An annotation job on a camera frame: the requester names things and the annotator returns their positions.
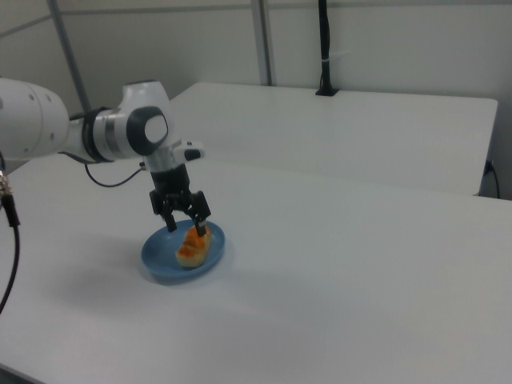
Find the upright grey metal post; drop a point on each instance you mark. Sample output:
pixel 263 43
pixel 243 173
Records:
pixel 265 40

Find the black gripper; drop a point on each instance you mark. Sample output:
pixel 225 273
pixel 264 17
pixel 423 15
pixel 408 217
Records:
pixel 171 182

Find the slanted grey metal post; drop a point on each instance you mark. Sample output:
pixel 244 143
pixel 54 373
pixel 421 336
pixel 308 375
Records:
pixel 68 52

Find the black pole with clamp base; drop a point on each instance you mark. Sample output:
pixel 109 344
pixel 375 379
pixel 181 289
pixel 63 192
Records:
pixel 326 48

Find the blue round plate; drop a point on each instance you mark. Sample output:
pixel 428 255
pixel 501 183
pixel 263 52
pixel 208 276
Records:
pixel 160 256

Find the orange glazed bread loaf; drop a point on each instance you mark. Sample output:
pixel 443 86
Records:
pixel 193 249

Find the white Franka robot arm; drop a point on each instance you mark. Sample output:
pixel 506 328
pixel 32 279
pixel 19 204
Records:
pixel 120 128

